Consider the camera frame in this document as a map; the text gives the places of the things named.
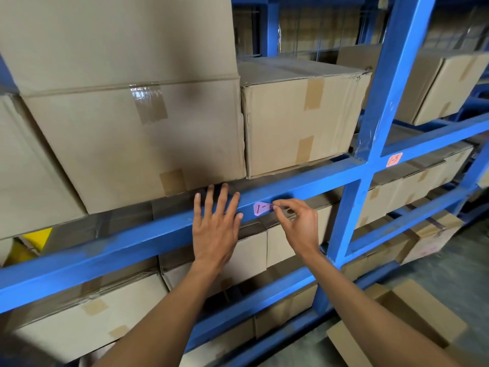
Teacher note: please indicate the person's left hand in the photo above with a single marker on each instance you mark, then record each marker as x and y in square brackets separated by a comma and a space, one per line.
[214, 236]

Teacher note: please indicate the person's right hand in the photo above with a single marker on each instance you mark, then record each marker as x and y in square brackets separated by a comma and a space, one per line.
[303, 231]

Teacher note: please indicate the person's left middle finger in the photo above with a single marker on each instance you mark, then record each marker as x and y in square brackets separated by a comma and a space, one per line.
[222, 198]

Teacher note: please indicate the person's right thumb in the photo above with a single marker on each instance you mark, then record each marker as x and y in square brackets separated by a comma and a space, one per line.
[281, 214]

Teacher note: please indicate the person's left thumb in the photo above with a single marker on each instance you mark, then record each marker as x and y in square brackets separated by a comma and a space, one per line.
[238, 223]

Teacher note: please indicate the person's left little finger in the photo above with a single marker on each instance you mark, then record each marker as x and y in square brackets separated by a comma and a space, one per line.
[197, 208]

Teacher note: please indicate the pink paper label sticker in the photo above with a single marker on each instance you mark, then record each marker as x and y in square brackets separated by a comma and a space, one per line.
[261, 209]

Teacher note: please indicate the person's right forearm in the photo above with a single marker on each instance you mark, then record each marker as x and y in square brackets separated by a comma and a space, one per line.
[363, 317]

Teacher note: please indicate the person's left forearm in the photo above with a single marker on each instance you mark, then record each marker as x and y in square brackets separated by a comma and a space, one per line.
[168, 324]

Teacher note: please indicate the blue metal shelf rack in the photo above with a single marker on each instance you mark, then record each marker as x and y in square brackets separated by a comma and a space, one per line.
[114, 248]

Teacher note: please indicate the large box with glossy tape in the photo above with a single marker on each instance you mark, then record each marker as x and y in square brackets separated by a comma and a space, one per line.
[126, 149]

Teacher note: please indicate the medium box with brown tape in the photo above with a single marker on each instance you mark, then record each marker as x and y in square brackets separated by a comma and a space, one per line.
[298, 122]

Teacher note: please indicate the orange paper label sticker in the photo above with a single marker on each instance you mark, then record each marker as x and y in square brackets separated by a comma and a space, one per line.
[394, 159]

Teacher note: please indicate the stack of small cardboard boxes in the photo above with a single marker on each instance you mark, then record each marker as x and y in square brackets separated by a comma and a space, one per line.
[412, 179]
[95, 321]

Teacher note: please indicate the open empty cardboard box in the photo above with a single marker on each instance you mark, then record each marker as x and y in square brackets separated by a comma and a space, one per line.
[416, 309]

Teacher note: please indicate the large plain cardboard box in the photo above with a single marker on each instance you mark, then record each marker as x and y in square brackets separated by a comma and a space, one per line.
[30, 175]

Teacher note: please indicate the yellow plastic object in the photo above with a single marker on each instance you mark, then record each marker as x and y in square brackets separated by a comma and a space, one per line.
[30, 242]

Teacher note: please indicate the huge plain cardboard box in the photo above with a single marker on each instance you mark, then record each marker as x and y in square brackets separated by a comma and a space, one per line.
[114, 38]

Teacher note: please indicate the dim pile of cartons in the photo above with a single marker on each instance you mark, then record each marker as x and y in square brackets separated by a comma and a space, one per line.
[317, 26]

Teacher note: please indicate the cardboard box with tape strips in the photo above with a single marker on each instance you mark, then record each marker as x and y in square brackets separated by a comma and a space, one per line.
[439, 87]

